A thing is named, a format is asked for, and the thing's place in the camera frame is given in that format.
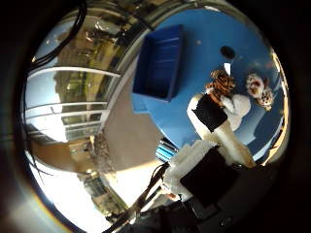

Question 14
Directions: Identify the orange striped tiger plush toy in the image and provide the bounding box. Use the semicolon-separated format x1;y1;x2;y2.
205;69;237;105

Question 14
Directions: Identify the blue plastic container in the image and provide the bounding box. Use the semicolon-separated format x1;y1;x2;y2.
131;24;185;103

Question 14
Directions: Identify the white brown-spotted plush toy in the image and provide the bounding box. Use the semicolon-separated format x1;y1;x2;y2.
245;73;275;112

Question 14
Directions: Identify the black round table hole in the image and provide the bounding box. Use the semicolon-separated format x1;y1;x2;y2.
220;45;236;60

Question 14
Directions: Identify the blue aluminium rail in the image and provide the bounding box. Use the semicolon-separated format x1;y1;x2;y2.
155;137;179;163

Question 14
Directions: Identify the black looped hand cable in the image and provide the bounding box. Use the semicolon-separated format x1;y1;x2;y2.
102;161;171;233

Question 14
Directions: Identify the black cable bundle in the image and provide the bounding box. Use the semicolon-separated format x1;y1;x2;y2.
31;0;88;67

